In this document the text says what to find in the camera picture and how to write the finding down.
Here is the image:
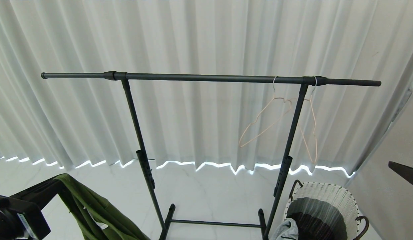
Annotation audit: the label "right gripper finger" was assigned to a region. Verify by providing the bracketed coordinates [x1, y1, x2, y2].
[389, 161, 413, 189]

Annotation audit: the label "green printed shirt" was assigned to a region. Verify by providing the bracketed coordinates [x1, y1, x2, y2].
[55, 173, 150, 240]

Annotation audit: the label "pink clothes hanger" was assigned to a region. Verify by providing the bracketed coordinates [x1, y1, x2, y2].
[239, 77, 292, 148]
[295, 77, 318, 165]

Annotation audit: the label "black clothes rack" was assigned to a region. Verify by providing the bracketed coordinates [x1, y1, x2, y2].
[41, 71, 382, 240]

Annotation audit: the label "white curtain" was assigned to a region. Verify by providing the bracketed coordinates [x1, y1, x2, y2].
[0, 0, 413, 176]

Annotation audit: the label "pale grey shorts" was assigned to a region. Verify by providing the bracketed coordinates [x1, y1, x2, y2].
[270, 218, 299, 240]

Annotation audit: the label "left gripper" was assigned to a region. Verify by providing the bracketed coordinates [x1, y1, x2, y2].
[0, 179, 65, 240]

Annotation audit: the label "white laundry basket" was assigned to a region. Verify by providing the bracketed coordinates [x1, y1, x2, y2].
[284, 180, 369, 240]

